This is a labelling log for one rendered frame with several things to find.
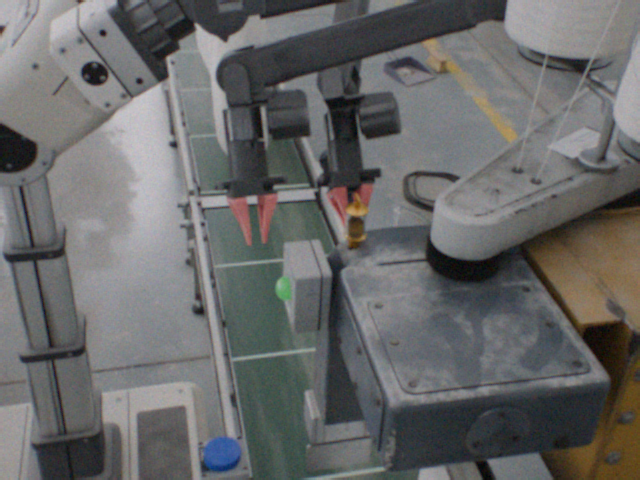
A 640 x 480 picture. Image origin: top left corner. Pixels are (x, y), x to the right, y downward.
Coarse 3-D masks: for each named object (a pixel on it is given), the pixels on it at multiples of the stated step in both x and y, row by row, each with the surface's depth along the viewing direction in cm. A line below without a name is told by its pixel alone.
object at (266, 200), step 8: (240, 184) 117; (248, 184) 118; (256, 184) 118; (232, 192) 117; (240, 192) 117; (248, 192) 118; (256, 192) 118; (264, 192) 118; (272, 192) 119; (264, 200) 119; (272, 200) 119; (264, 208) 119; (272, 208) 119; (264, 216) 120; (264, 224) 120; (264, 232) 121; (264, 240) 121
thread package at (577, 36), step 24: (528, 0) 100; (552, 0) 98; (576, 0) 96; (600, 0) 96; (624, 0) 97; (528, 24) 101; (552, 24) 99; (576, 24) 98; (600, 24) 97; (624, 24) 98; (528, 48) 103; (552, 48) 100; (576, 48) 99; (600, 48) 99; (624, 48) 101
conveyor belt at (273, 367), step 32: (224, 224) 271; (256, 224) 272; (288, 224) 273; (320, 224) 274; (224, 256) 256; (256, 256) 257; (224, 288) 243; (256, 288) 244; (256, 320) 232; (288, 320) 233; (256, 352) 221; (288, 352) 222; (256, 384) 212; (288, 384) 212; (256, 416) 203; (288, 416) 203; (256, 448) 195; (288, 448) 195
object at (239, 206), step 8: (232, 200) 118; (240, 200) 117; (232, 208) 122; (240, 208) 118; (240, 216) 119; (248, 216) 119; (240, 224) 122; (248, 224) 119; (248, 232) 120; (248, 240) 121
